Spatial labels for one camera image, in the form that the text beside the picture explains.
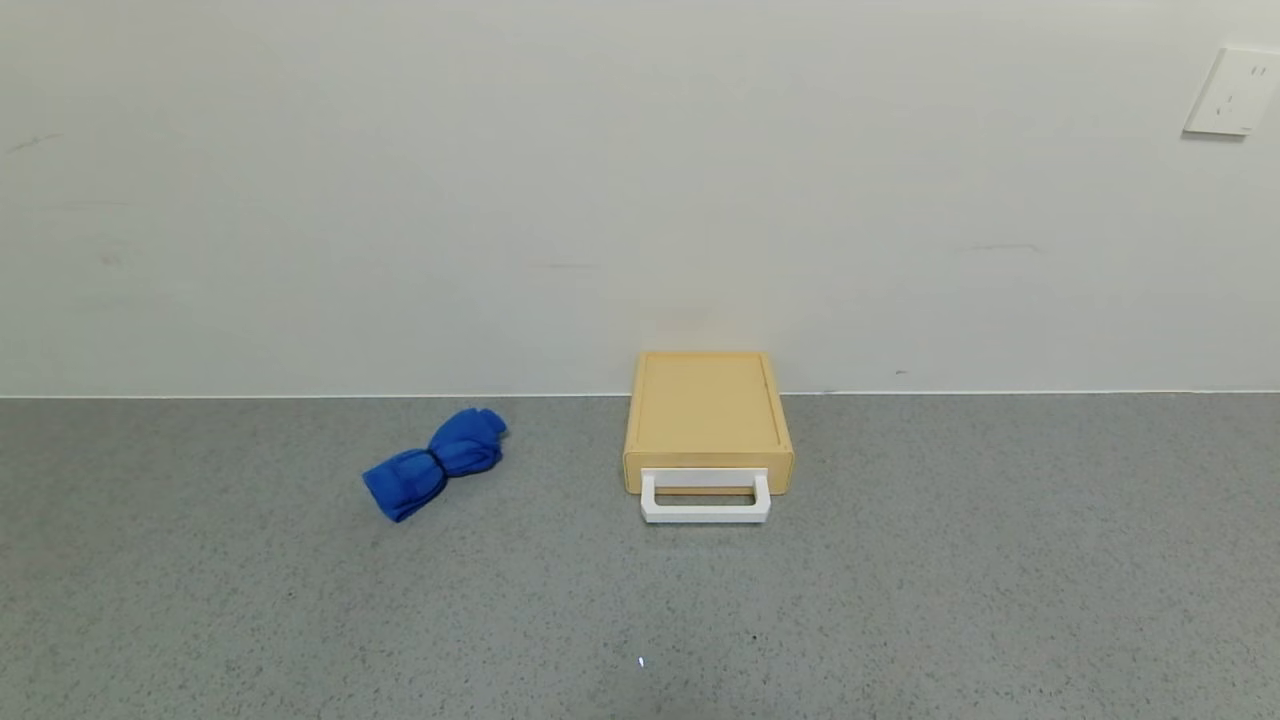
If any yellow drawer with white handle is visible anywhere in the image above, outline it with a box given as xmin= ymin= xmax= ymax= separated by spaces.
xmin=626 ymin=456 xmax=795 ymax=525

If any yellow drawer cabinet casing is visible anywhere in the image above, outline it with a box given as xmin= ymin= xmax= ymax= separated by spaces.
xmin=623 ymin=351 xmax=796 ymax=473

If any blue crumpled cloth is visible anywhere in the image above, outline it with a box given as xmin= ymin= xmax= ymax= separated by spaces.
xmin=362 ymin=407 xmax=509 ymax=523

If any white wall socket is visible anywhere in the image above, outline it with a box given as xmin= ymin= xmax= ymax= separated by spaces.
xmin=1183 ymin=46 xmax=1280 ymax=137

